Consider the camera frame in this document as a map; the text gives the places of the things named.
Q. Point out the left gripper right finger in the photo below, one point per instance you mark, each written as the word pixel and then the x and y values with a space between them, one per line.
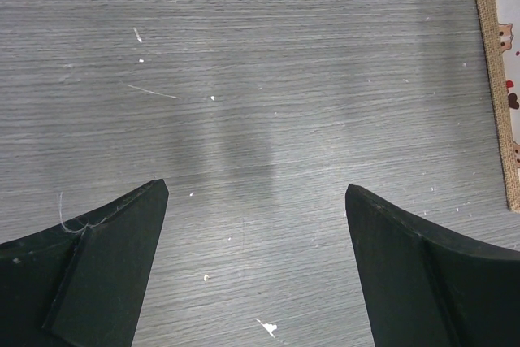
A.
pixel 426 285

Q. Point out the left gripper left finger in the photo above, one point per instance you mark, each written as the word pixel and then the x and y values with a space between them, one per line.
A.
pixel 83 282

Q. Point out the brown burlap canvas bag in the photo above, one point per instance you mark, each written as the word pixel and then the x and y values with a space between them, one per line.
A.
pixel 489 24

